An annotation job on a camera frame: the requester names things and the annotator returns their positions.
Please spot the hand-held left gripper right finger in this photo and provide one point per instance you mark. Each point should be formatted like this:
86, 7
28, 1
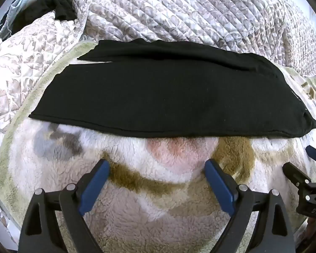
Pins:
220, 187

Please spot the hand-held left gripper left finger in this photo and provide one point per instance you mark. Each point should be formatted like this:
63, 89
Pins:
94, 187

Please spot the black pants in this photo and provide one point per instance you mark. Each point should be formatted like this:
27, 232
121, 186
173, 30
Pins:
160, 97

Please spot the printed fleece blanket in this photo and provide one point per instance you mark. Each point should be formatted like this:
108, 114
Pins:
173, 158

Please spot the floral quilted bedspread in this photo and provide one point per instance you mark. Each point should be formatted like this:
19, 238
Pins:
173, 10

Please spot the dark clothing pile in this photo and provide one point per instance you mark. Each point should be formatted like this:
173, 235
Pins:
56, 6

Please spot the light blue cloth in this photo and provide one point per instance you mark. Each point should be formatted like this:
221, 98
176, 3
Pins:
18, 9

